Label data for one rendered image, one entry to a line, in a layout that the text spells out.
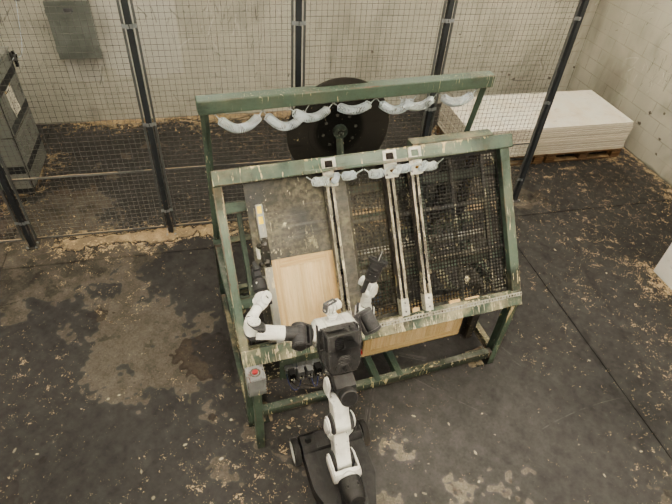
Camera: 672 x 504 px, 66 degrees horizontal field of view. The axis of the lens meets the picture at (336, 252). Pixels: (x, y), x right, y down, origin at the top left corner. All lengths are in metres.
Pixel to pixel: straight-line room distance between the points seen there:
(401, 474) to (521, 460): 0.95
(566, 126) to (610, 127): 0.71
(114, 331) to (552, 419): 3.84
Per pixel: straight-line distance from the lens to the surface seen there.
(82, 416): 4.62
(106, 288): 5.47
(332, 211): 3.52
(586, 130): 7.93
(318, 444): 3.98
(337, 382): 3.18
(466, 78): 4.11
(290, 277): 3.51
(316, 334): 3.02
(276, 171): 3.37
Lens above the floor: 3.73
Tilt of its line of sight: 42 degrees down
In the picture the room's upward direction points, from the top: 5 degrees clockwise
